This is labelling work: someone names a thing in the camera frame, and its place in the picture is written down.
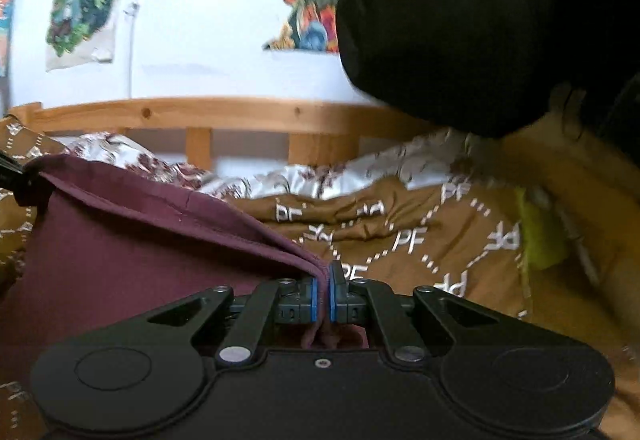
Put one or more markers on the orange blue wall poster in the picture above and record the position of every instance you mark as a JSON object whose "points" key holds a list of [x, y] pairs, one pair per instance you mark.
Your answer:
{"points": [[6, 20]]}

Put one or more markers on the maroon long-sleeve top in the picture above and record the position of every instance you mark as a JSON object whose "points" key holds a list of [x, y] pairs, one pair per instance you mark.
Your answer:
{"points": [[125, 260]]}

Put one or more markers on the black puffer jacket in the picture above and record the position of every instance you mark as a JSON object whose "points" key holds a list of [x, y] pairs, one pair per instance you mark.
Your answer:
{"points": [[450, 20]]}

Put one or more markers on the white patterned bedsheet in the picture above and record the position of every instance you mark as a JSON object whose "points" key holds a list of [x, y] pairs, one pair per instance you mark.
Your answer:
{"points": [[300, 182]]}

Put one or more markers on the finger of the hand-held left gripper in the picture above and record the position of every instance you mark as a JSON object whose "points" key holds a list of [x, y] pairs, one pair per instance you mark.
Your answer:
{"points": [[10, 175]]}

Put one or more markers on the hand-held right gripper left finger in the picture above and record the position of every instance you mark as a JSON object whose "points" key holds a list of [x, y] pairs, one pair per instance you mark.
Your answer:
{"points": [[313, 301]]}

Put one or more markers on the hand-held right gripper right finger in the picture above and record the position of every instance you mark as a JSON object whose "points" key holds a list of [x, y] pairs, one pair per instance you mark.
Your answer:
{"points": [[334, 301]]}

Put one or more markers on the brown printed blanket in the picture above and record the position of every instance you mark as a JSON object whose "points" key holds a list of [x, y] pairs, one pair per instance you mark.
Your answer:
{"points": [[450, 230]]}

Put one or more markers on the wooden bed frame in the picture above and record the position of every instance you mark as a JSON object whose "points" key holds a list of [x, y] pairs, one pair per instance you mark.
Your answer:
{"points": [[200, 112]]}

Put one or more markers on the yellow-green cloth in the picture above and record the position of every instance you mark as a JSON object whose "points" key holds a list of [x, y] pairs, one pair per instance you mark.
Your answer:
{"points": [[542, 235]]}

